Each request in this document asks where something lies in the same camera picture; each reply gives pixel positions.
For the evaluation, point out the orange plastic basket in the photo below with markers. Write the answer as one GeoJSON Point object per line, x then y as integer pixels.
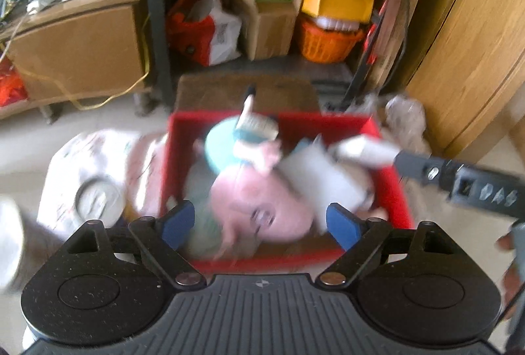
{"type": "Point", "coordinates": [324, 46]}

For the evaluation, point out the wooden TV cabinet left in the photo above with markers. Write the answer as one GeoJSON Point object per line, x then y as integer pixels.
{"type": "Point", "coordinates": [79, 50]}

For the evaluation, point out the blue drink can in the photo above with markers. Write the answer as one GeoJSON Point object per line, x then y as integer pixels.
{"type": "Point", "coordinates": [98, 198]}

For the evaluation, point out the white foam block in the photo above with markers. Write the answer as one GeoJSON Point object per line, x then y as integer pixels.
{"type": "Point", "coordinates": [365, 150]}
{"type": "Point", "coordinates": [320, 181]}

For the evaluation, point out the clear plastic bag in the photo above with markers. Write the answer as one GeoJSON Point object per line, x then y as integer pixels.
{"type": "Point", "coordinates": [401, 119]}

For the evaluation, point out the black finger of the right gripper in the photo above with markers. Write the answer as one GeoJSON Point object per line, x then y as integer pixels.
{"type": "Point", "coordinates": [426, 170]}

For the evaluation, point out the red cardboard box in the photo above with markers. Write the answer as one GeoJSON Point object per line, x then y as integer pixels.
{"type": "Point", "coordinates": [184, 127]}

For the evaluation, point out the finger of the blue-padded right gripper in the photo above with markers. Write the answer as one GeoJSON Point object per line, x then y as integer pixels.
{"type": "Point", "coordinates": [360, 240]}

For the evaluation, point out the wooden cabinet right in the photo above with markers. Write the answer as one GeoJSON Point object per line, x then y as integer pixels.
{"type": "Point", "coordinates": [465, 63]}

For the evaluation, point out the floral tablecloth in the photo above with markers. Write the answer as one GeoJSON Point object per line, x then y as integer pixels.
{"type": "Point", "coordinates": [133, 161]}

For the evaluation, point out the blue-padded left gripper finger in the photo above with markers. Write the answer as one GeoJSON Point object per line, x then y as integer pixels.
{"type": "Point", "coordinates": [159, 240]}

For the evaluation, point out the stainless steel thermos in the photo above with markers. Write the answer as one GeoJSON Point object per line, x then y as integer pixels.
{"type": "Point", "coordinates": [25, 247]}

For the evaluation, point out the red and white bag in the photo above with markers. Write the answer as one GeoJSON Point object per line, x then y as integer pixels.
{"type": "Point", "coordinates": [204, 31]}

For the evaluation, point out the pink pig plush toy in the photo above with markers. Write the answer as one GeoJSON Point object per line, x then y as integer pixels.
{"type": "Point", "coordinates": [249, 193]}

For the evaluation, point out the light green cloth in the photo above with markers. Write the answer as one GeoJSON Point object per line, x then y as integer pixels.
{"type": "Point", "coordinates": [205, 240]}

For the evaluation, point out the brown cardboard box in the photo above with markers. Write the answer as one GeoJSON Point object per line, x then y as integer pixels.
{"type": "Point", "coordinates": [267, 27]}

